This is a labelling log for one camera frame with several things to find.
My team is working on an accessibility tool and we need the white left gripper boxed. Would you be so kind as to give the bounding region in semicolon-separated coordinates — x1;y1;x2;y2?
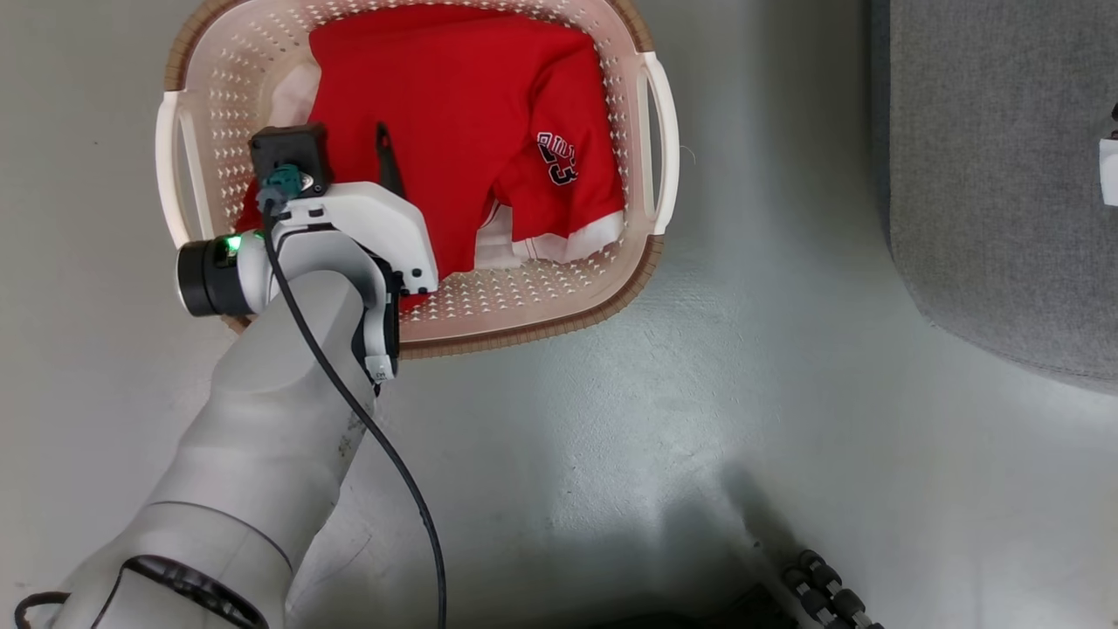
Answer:
273;122;439;298

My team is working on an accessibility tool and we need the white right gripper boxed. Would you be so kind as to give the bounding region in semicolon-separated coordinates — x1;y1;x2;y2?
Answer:
1099;103;1118;208

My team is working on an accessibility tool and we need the red jersey with striped hem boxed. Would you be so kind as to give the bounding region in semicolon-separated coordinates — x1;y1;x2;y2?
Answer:
234;3;597;308

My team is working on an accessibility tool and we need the beige perforated laundry basket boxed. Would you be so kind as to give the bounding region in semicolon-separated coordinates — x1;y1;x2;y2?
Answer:
155;0;680;361

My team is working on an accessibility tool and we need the grey upholstered ottoman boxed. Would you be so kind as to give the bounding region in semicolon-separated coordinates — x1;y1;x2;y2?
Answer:
870;0;1118;392

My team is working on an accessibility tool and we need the teal cable connector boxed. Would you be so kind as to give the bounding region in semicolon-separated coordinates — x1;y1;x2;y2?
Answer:
257;166;314;216

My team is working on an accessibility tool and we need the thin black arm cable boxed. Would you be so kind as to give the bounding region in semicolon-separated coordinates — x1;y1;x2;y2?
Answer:
260;203;449;629

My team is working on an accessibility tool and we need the short black cable loop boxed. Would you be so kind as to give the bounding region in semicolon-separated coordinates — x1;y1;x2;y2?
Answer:
12;591;72;629

